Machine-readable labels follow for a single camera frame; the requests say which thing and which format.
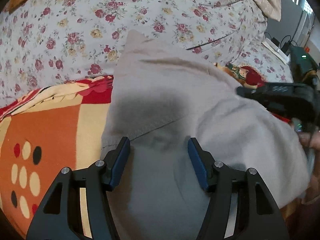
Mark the grey-beige jacket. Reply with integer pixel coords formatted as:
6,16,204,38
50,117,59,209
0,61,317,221
101,30,310,239

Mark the person's right hand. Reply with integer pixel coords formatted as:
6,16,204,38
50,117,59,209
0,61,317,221
290,119,319,205

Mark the black device green light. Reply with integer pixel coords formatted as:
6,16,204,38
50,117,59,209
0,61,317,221
289,46,318,83

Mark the orange yellow red blanket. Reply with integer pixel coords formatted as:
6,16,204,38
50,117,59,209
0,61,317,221
1,77,114,237

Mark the white floral quilt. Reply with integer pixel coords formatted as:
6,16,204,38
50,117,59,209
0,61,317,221
1,0,292,106

